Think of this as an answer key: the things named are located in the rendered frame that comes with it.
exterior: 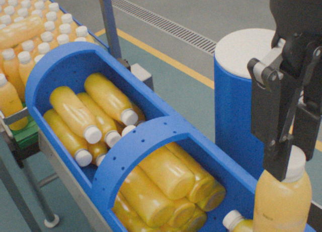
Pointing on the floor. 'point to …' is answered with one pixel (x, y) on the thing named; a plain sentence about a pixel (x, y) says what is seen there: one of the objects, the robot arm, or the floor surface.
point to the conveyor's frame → (50, 222)
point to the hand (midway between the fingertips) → (291, 143)
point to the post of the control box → (11, 187)
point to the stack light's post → (109, 24)
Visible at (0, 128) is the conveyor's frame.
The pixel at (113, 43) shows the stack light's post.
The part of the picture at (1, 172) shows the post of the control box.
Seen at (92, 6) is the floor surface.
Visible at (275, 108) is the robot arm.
